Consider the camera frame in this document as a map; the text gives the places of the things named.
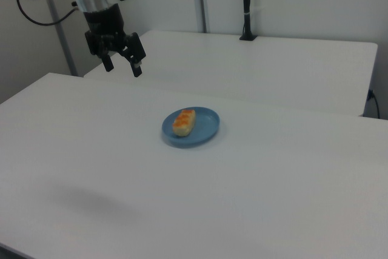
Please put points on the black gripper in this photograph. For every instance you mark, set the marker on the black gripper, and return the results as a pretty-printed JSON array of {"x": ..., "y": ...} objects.
[{"x": 109, "y": 28}]

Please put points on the blue round plate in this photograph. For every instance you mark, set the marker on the blue round plate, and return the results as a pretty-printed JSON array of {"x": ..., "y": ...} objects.
[{"x": 206, "y": 128}]

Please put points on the bread with orange topping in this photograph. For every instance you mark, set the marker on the bread with orange topping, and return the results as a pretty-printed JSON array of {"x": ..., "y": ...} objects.
[{"x": 183, "y": 124}]

